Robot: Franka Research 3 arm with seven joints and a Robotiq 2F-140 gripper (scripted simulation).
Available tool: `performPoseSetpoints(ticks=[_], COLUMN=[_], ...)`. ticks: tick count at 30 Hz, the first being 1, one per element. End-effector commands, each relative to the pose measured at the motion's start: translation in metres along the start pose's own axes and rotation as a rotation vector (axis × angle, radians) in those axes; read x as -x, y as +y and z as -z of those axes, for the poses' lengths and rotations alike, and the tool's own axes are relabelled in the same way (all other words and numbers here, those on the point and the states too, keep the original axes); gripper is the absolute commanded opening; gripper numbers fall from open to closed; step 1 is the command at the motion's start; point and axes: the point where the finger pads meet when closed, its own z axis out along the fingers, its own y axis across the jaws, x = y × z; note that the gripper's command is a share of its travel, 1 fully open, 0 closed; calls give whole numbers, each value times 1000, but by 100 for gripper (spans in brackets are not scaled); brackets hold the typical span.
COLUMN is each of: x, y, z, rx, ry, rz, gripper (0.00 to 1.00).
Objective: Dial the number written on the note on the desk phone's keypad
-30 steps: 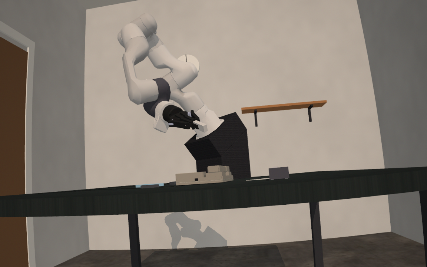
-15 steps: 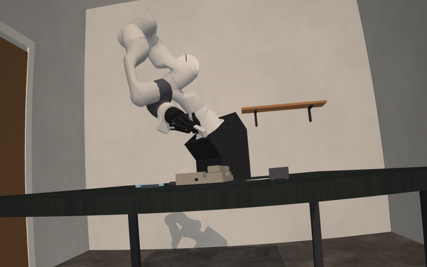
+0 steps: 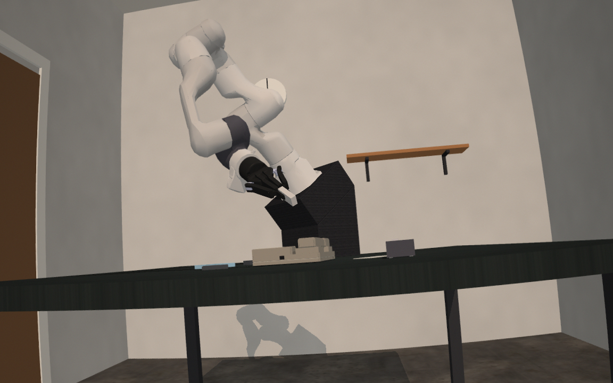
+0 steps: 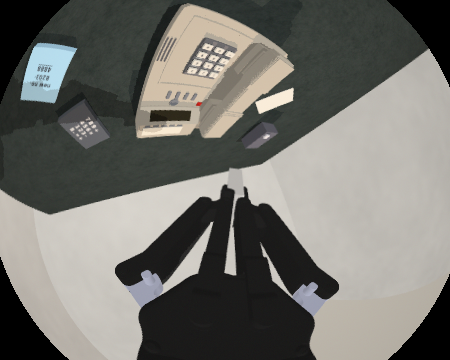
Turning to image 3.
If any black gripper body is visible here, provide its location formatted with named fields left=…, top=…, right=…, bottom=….
left=239, top=156, right=274, bottom=186

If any beige telephone handset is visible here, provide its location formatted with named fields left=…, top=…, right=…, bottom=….
left=298, top=237, right=329, bottom=248

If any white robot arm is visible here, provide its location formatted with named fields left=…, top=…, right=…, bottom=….
left=169, top=19, right=322, bottom=195

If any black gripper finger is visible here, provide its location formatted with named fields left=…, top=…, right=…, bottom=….
left=245, top=172, right=295, bottom=206
left=262, top=165, right=297, bottom=205

